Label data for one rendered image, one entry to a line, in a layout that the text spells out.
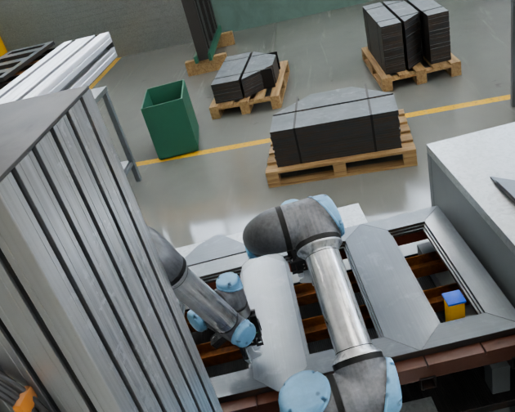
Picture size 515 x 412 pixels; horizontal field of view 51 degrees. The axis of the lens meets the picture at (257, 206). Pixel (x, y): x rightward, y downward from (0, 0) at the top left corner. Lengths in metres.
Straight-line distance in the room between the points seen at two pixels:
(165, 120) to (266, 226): 4.18
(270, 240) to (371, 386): 0.40
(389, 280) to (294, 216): 0.82
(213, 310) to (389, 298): 0.78
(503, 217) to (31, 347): 1.64
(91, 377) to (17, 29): 10.51
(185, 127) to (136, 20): 4.97
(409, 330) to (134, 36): 8.94
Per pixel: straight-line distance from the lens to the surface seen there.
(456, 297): 1.94
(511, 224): 1.98
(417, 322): 1.91
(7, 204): 0.54
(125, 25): 10.28
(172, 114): 5.41
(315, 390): 1.22
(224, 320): 1.47
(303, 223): 1.32
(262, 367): 1.86
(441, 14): 5.97
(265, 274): 2.22
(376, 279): 2.08
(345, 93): 4.80
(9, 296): 0.61
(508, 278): 2.03
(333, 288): 1.28
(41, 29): 10.86
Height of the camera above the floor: 2.20
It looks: 31 degrees down
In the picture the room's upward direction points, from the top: 16 degrees counter-clockwise
